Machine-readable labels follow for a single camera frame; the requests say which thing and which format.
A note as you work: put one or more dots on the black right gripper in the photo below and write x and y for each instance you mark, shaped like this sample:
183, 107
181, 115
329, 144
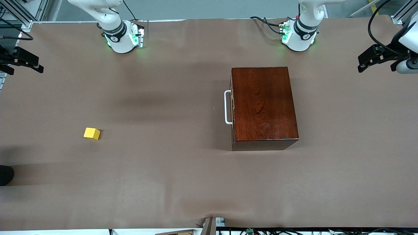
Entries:
7, 57

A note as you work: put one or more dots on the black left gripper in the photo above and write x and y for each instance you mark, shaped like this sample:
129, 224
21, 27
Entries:
388, 55

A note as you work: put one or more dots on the yellow wooden block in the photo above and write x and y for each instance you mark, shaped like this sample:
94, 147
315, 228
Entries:
91, 133

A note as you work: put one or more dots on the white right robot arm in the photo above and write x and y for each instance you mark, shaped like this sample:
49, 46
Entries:
120, 45

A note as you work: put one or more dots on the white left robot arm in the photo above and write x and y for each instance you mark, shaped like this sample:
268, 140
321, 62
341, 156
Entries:
298, 42

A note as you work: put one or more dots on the dark brown wooden cabinet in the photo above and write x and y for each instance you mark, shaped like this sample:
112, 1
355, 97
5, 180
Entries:
264, 104

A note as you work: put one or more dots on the black round object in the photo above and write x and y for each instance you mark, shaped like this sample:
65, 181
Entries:
6, 174

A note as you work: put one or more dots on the brown paper table cover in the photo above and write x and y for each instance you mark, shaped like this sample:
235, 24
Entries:
163, 179

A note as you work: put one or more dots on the aluminium frame profile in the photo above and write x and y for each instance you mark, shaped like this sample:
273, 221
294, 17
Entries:
19, 14
400, 18

